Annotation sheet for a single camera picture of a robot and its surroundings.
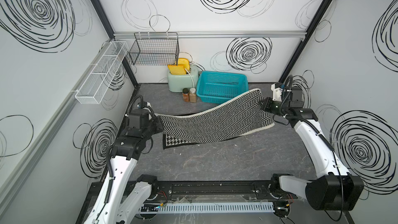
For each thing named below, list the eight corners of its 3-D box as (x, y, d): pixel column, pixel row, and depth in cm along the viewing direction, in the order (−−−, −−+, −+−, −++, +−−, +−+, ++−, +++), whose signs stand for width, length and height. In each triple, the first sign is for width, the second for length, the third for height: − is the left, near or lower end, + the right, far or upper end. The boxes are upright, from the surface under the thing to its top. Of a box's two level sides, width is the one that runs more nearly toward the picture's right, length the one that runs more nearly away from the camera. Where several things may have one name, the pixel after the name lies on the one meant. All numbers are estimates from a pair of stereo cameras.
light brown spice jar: (190, 103, 111) (189, 93, 102) (190, 97, 114) (189, 87, 106) (196, 103, 111) (195, 93, 102) (196, 97, 114) (195, 87, 106)
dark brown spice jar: (183, 102, 112) (182, 92, 103) (183, 97, 114) (182, 87, 106) (189, 102, 112) (188, 92, 103) (189, 97, 114) (188, 87, 106)
